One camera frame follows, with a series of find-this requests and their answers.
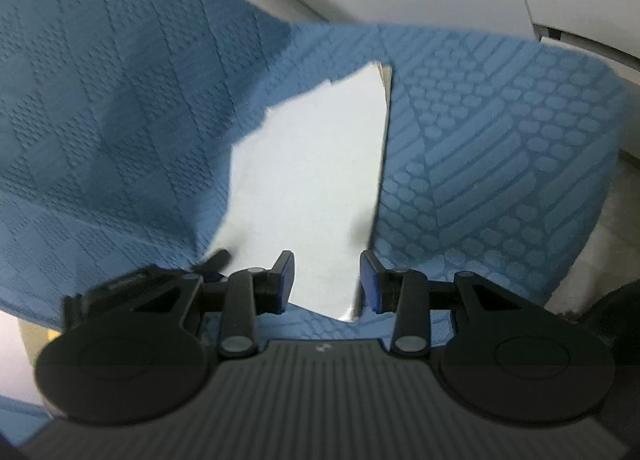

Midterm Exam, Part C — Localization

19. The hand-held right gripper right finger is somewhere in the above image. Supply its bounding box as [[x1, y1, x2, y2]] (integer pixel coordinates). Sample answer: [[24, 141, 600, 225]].
[[359, 249, 528, 357]]

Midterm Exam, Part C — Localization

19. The blue textured seat cushion cover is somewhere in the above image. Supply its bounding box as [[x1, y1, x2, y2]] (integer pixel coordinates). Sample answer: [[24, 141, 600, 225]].
[[0, 0, 632, 421]]

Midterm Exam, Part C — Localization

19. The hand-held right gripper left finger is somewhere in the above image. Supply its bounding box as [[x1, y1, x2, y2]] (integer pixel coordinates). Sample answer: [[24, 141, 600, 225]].
[[131, 250, 297, 360]]

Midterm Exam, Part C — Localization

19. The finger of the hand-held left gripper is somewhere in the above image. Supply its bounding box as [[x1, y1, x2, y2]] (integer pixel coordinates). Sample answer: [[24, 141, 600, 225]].
[[192, 249, 232, 275]]

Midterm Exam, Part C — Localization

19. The dark cloth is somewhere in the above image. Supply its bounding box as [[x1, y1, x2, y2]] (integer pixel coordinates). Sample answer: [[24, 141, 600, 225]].
[[582, 280, 640, 341]]

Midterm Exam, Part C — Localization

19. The white paper sheet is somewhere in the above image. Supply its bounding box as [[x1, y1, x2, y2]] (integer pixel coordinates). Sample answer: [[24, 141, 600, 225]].
[[210, 61, 396, 323]]

